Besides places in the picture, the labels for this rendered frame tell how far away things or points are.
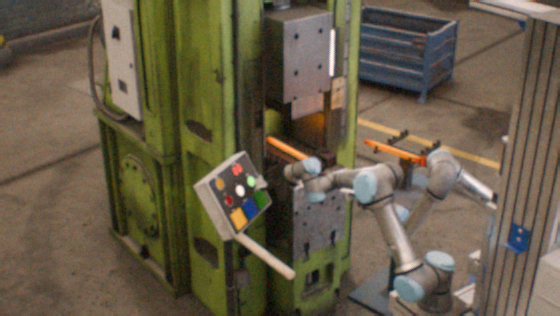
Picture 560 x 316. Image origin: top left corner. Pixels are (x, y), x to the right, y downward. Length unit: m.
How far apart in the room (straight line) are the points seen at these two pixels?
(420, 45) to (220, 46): 4.03
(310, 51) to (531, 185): 1.31
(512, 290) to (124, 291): 2.46
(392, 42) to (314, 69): 3.77
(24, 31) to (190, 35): 5.82
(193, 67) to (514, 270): 1.84
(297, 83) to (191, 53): 0.58
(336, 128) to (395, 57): 3.38
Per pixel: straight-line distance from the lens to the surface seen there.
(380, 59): 7.17
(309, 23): 3.22
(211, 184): 2.93
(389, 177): 2.64
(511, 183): 2.55
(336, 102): 3.67
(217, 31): 3.12
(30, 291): 4.48
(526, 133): 2.45
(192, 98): 3.56
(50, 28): 9.30
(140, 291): 4.30
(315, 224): 3.64
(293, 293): 3.81
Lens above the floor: 2.59
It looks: 27 degrees down
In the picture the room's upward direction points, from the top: straight up
